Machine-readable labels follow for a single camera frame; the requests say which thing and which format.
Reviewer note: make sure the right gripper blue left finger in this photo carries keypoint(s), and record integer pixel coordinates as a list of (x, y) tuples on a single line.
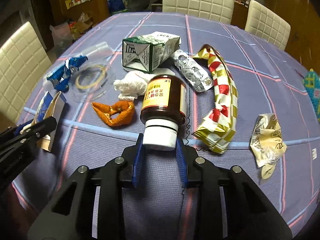
[(138, 161)]

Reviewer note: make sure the clear plastic round lid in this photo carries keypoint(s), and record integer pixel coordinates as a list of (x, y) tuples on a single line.
[(91, 81)]

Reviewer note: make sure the teal knitted cloth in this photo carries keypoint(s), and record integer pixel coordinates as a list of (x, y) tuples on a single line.
[(312, 86)]

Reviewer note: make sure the blue crumpled wrapper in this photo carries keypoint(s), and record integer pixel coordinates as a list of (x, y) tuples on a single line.
[(58, 79)]

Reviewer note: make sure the brown medicine bottle white cap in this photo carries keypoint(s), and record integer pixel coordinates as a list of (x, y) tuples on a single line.
[(163, 112)]

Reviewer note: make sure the cream paper wrapper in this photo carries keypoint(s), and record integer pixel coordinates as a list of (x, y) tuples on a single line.
[(267, 143)]

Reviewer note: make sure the red yellow checkered snack bag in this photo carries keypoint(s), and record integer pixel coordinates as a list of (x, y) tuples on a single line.
[(219, 126)]

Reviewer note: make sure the grey plastic bag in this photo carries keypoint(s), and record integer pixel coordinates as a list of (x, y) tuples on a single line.
[(62, 38)]

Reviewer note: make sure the wooden cabinet counter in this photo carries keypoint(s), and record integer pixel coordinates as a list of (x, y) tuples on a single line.
[(96, 9)]

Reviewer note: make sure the cream quilted chair left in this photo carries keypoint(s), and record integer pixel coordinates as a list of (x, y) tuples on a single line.
[(24, 61)]

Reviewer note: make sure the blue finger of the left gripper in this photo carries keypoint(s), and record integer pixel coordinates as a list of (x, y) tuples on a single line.
[(37, 127)]

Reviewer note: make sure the crumpled white tissue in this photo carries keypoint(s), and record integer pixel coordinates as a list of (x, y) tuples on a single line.
[(133, 85)]

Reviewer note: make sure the white sticker label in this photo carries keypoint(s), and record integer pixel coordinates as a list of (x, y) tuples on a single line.
[(314, 153)]

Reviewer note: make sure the cream quilted chair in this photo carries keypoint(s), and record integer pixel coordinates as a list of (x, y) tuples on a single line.
[(215, 10), (264, 23), (24, 61)]

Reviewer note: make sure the silver foil blister pack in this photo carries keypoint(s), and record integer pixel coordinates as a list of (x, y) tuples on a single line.
[(192, 71)]

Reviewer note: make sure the green white milk carton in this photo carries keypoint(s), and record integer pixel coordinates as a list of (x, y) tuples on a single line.
[(146, 53)]

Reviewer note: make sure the orange peel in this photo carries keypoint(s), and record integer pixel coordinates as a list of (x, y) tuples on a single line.
[(119, 114)]

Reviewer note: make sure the cardboard boxes pile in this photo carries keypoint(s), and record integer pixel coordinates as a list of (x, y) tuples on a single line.
[(81, 26)]

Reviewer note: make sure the cream quilted chair far right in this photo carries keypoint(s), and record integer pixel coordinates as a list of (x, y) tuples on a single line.
[(264, 23)]

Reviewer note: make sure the blue white small carton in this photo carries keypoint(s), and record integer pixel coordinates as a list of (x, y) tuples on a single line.
[(49, 106)]

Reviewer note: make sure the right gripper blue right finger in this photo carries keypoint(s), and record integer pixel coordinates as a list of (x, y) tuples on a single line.
[(181, 161)]

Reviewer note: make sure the blue storage box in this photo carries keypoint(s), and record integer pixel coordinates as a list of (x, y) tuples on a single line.
[(115, 5)]

